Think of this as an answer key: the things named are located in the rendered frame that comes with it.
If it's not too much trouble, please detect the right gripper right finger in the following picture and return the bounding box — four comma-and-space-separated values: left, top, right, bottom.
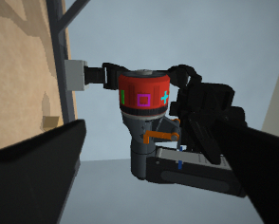
213, 119, 279, 224

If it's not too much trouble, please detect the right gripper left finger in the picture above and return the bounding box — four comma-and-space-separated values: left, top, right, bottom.
0, 119, 86, 224

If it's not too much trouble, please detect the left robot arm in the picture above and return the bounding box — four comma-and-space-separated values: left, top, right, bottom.
84, 63, 248, 126

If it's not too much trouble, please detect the small tan block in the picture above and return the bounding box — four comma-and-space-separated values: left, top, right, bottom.
43, 116, 63, 131

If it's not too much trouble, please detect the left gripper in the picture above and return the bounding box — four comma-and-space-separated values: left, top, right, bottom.
179, 83, 235, 165

